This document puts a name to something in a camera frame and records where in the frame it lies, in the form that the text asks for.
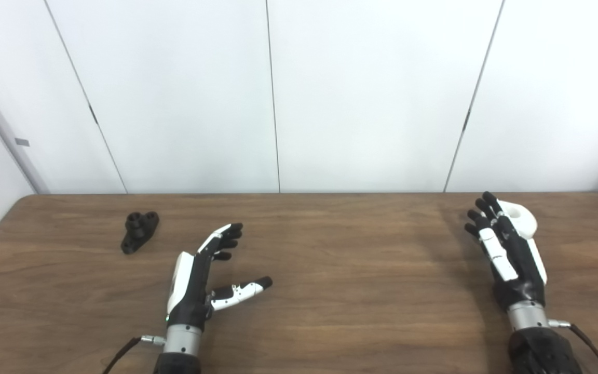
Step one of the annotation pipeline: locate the grey wall corner strip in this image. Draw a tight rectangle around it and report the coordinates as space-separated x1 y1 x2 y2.
0 57 50 194

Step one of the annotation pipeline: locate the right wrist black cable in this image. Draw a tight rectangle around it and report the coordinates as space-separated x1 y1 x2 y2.
548 319 598 374

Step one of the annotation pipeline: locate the round white piece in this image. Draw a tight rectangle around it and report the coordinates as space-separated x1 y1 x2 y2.
496 200 538 239

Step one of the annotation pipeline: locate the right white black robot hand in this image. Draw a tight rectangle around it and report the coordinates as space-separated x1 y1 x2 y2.
464 191 549 312

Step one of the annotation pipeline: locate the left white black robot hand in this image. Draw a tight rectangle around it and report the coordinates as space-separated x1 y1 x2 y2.
166 222 274 331

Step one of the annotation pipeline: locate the black holder with flange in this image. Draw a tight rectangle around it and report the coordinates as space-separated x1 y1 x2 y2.
120 211 160 255

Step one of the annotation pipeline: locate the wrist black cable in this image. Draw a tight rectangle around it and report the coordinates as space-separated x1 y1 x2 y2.
548 319 598 374
103 336 167 374

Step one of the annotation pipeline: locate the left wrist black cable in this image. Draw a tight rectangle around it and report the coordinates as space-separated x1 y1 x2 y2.
103 336 167 374

